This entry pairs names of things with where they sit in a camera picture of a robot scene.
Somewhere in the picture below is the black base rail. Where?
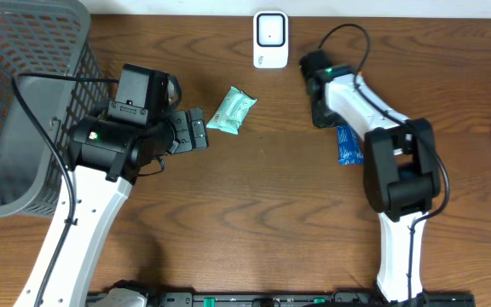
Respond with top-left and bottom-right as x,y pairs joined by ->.
85,279 -> 477,307

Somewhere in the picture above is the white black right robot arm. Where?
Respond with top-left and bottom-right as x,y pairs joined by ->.
301,65 -> 441,306

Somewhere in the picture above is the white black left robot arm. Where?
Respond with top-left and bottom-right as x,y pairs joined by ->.
15,108 -> 208,306

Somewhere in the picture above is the mint green wipes pack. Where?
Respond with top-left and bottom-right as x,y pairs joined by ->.
206,86 -> 257,135

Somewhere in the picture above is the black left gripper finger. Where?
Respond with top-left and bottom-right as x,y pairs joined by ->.
172,111 -> 193,154
189,107 -> 209,149

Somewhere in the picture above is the grey plastic basket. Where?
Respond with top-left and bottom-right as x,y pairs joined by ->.
0,0 -> 108,217

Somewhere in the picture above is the white barcode scanner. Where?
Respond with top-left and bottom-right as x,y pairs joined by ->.
253,11 -> 289,69

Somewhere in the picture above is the blue Oreo cookie pack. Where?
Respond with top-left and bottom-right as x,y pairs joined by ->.
337,125 -> 364,165

